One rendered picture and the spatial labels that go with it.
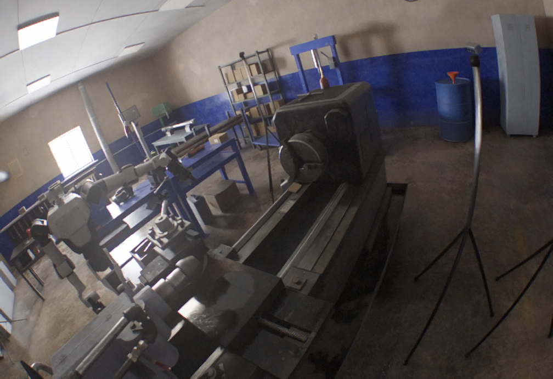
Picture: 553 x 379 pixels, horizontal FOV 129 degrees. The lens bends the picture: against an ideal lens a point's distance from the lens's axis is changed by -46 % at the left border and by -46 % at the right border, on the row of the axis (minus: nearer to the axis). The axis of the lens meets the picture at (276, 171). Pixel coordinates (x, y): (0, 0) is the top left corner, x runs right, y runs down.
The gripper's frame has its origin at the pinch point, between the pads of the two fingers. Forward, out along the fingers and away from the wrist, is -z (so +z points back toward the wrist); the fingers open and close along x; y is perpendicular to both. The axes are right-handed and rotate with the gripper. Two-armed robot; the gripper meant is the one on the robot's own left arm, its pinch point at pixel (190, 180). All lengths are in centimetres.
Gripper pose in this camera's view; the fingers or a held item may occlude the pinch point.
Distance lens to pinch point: 169.7
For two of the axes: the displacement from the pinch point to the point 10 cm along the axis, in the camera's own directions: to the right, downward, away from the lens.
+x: 7.5, -3.0, -5.9
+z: -6.3, -6.1, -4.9
